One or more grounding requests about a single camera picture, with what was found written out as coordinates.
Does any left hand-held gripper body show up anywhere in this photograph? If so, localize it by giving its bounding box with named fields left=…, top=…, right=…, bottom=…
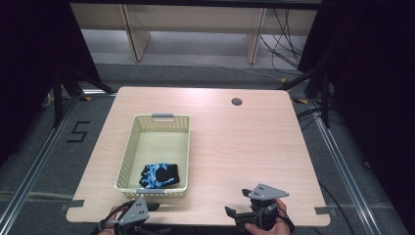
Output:
left=114, top=196, right=151, bottom=234

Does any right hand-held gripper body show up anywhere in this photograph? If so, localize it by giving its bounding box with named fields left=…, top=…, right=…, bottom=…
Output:
left=234, top=183, right=291, bottom=232

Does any blue camouflage fingerless glove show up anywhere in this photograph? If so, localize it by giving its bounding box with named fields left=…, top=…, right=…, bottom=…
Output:
left=138, top=163, right=181, bottom=190

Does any cream perforated plastic basket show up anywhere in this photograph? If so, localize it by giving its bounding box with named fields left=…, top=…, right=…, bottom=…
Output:
left=114, top=113, right=192, bottom=200

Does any person's right hand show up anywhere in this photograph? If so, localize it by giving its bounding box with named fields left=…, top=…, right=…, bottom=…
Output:
left=244, top=198, right=292, bottom=235

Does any person's left hand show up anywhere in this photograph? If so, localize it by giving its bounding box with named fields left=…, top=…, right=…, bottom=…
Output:
left=97, top=205, right=122, bottom=235

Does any black metal stand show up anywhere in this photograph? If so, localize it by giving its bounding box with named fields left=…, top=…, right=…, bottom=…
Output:
left=276, top=63, right=332, bottom=129
left=51, top=64, right=115, bottom=129

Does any dark curtain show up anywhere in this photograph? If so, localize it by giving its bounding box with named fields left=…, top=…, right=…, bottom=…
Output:
left=0, top=0, right=101, bottom=167
left=298, top=0, right=415, bottom=234

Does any white shelving unit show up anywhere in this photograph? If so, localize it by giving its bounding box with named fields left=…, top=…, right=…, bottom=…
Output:
left=69, top=3, right=319, bottom=65

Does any black floor cable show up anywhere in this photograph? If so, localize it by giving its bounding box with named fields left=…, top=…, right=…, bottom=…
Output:
left=317, top=180, right=358, bottom=235

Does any aluminium floor rail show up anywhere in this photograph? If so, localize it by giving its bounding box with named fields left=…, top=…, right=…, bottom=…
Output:
left=0, top=94, right=81, bottom=228
left=311, top=97, right=384, bottom=235

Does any bundle of black cables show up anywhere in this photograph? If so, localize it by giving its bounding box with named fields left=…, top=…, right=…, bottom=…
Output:
left=259, top=8, right=305, bottom=71

